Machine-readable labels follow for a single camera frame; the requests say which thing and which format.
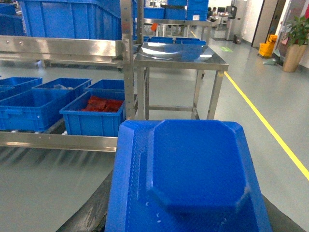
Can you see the blue block part with knob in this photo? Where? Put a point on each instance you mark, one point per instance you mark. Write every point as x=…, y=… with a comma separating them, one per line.
x=184, y=176

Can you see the blue bin with red parts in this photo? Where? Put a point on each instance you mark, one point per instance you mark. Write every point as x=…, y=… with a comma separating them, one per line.
x=97, y=112

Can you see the small stainless steel table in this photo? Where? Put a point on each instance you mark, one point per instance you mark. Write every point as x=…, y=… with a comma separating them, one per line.
x=177, y=56

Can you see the stainless steel flow rack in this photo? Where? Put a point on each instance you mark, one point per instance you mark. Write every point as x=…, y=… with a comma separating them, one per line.
x=73, y=50

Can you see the large blue crate upper left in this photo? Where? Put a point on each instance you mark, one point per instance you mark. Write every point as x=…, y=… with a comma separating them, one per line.
x=73, y=19

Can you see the yellow mop bucket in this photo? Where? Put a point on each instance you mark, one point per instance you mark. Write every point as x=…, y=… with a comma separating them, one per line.
x=266, y=49

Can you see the green potted plant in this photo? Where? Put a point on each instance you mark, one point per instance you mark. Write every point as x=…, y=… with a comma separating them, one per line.
x=297, y=41

